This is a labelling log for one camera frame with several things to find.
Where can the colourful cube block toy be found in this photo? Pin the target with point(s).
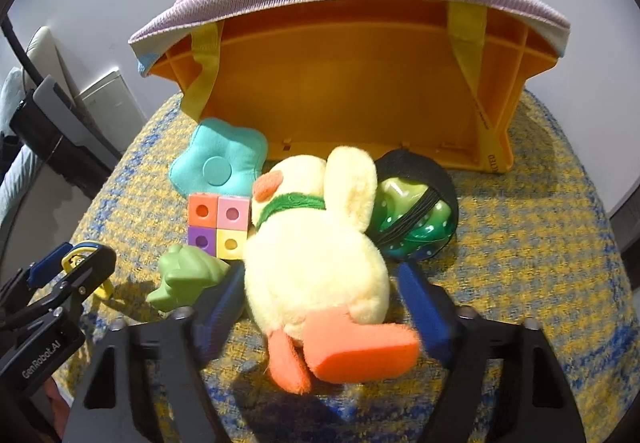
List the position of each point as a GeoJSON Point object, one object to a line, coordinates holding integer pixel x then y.
{"type": "Point", "coordinates": [220, 223]}

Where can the green frog toy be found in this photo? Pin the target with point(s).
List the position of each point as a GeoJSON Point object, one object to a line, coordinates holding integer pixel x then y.
{"type": "Point", "coordinates": [185, 273]}

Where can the black folding frame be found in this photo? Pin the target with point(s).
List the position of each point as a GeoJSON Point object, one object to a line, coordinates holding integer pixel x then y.
{"type": "Point", "coordinates": [55, 123]}

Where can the yellow blue woven blanket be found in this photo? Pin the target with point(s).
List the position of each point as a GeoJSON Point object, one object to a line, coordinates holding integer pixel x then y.
{"type": "Point", "coordinates": [525, 233]}

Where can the teal flower plush toy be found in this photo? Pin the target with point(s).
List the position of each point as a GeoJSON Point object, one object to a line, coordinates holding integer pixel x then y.
{"type": "Point", "coordinates": [220, 168]}

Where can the grey quilted fabric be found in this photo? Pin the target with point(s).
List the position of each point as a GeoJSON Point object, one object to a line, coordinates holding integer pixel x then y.
{"type": "Point", "coordinates": [15, 173]}

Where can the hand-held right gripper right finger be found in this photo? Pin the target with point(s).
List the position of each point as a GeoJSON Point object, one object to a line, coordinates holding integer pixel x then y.
{"type": "Point", "coordinates": [425, 310]}

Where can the white wall panel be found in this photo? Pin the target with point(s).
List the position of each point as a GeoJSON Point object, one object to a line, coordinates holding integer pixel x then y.
{"type": "Point", "coordinates": [112, 108]}

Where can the yellow duck plush toy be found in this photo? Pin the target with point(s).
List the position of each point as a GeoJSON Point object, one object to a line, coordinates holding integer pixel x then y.
{"type": "Point", "coordinates": [310, 273]}

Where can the small yellow toy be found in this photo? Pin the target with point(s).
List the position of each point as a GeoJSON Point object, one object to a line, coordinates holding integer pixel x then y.
{"type": "Point", "coordinates": [103, 291]}

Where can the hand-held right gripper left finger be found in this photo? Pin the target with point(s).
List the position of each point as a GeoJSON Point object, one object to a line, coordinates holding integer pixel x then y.
{"type": "Point", "coordinates": [220, 310]}

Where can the beige cushion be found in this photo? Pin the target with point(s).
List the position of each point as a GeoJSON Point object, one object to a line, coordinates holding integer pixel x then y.
{"type": "Point", "coordinates": [42, 45]}

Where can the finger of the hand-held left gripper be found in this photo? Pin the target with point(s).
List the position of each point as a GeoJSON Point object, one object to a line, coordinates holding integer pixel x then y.
{"type": "Point", "coordinates": [92, 268]}
{"type": "Point", "coordinates": [47, 263]}

